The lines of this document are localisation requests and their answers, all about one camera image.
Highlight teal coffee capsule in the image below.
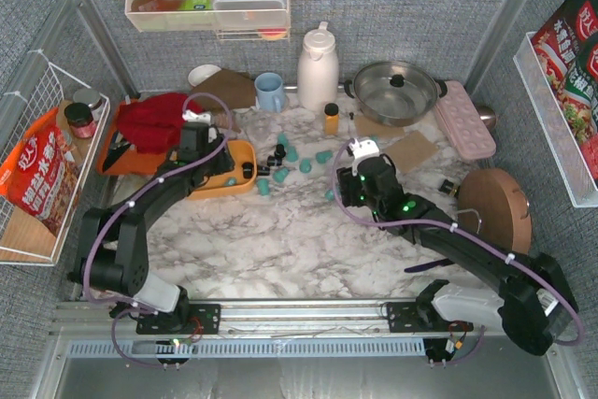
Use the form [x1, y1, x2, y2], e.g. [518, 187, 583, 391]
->
[278, 133, 289, 145]
[315, 150, 333, 164]
[256, 178, 270, 196]
[286, 146, 299, 163]
[273, 167, 290, 183]

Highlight black coffee capsule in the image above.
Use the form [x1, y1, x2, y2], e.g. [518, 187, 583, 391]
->
[242, 162, 254, 179]
[274, 144, 286, 159]

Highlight orange plastic storage basket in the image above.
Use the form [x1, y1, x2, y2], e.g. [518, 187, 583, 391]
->
[188, 139, 257, 200]

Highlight red cloth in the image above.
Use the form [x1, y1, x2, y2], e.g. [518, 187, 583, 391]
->
[116, 93, 188, 154]

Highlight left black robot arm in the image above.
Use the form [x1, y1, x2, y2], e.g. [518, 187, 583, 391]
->
[67, 122, 235, 313]

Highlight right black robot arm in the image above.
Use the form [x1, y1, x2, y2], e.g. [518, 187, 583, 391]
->
[332, 156, 585, 356]

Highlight brown cork coaster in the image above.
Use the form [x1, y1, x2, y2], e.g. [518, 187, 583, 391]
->
[353, 115, 405, 139]
[383, 131, 438, 174]

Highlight small orange juice bottle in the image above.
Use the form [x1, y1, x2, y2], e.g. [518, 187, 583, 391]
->
[323, 103, 339, 135]

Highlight stainless steel pot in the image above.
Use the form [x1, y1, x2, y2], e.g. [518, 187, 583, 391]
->
[344, 62, 448, 127]

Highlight white thermos jug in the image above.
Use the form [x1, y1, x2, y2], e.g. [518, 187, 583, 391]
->
[297, 21, 339, 113]

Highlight light blue mug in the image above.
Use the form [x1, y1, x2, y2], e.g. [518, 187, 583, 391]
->
[254, 72, 287, 113]

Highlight pink egg tray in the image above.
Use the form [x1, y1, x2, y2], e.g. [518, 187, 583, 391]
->
[434, 79, 496, 161]

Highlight round wooden board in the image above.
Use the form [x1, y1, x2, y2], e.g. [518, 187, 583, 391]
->
[457, 168, 532, 254]

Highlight striped pink cloth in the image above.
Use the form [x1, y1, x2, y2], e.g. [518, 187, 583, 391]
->
[211, 110, 241, 134]

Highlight white small bowl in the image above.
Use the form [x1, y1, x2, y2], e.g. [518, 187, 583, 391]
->
[188, 64, 221, 87]

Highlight clear plastic food containers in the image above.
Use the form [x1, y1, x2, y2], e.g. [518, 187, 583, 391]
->
[211, 0, 287, 30]

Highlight orange plastic tray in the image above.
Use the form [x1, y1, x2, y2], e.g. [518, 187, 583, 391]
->
[94, 100, 166, 176]

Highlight black kitchen knife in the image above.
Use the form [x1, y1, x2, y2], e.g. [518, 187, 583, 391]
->
[102, 140, 131, 173]

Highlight red seasoning bag right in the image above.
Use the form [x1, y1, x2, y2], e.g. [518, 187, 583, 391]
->
[531, 0, 598, 148]

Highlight silver lid jar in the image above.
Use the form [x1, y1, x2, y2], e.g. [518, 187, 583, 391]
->
[72, 88, 103, 112]

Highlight dark lid glass jar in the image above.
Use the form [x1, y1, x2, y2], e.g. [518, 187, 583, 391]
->
[64, 103, 97, 139]

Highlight red snack bag left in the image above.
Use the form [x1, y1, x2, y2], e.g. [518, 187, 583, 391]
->
[1, 107, 78, 235]

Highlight purple handled knife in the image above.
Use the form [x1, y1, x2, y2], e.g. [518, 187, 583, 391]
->
[404, 258, 453, 274]

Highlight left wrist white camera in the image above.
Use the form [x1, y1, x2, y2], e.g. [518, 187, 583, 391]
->
[182, 109, 212, 124]

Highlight white wire basket right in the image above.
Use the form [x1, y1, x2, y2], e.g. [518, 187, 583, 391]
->
[513, 32, 597, 208]

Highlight white wire rack left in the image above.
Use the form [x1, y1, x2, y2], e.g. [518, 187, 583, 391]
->
[1, 50, 111, 266]

